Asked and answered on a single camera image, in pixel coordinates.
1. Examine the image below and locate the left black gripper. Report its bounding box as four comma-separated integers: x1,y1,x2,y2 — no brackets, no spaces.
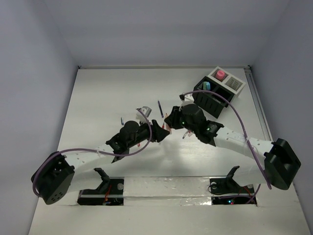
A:
127,117,168,148

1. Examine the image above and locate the orange highlighter marker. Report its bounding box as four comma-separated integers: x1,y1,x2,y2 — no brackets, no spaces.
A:
164,113,172,135

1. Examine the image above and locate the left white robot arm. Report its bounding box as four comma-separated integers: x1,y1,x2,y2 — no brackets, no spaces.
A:
31,119,170,205

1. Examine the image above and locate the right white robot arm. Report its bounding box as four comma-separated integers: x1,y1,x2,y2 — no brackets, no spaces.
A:
165,104,301,192

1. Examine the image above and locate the purple pen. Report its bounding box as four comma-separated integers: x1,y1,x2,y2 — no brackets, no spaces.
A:
157,100,164,118

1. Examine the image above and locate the black two-compartment pen holder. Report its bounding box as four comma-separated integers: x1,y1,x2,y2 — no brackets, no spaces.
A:
192,76,234,118

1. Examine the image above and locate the foil tape strip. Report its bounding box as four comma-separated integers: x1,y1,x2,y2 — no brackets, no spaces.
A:
123,177,212,207

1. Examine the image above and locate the pink cylinder sharpener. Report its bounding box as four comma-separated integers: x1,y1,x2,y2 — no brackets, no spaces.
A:
215,70,225,81

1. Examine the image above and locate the white grey tray box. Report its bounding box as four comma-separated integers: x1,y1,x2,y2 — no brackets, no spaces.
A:
207,67,246,97

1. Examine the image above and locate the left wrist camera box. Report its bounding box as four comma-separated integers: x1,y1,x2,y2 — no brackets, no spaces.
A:
136,106,152,119

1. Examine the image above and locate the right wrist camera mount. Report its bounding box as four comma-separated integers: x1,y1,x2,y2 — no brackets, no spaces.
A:
179,94,194,109

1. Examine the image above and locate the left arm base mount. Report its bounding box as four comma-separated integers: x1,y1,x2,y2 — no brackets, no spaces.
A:
77,167,124,206

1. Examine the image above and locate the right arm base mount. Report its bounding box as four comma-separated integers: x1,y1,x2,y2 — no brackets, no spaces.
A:
207,166,257,205

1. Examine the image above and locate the aluminium rail right edge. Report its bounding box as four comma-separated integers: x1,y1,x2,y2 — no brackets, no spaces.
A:
244,66,272,141

